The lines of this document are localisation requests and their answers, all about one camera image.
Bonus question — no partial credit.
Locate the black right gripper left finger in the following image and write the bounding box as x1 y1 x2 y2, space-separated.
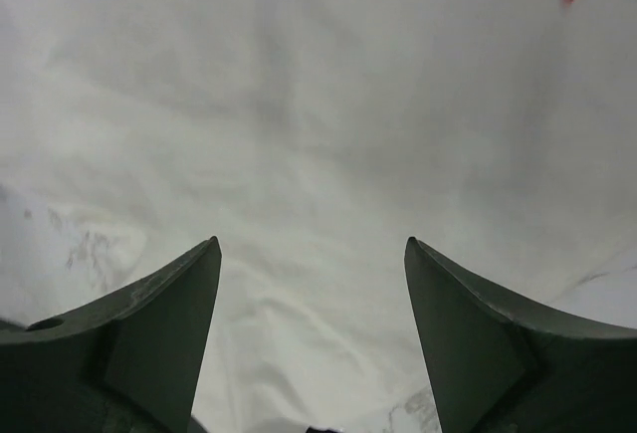
1 237 221 432

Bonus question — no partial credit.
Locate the white Coca-Cola t-shirt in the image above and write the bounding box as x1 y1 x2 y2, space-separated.
1 0 636 432

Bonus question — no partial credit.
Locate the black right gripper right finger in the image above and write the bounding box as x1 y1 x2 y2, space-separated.
404 237 636 433

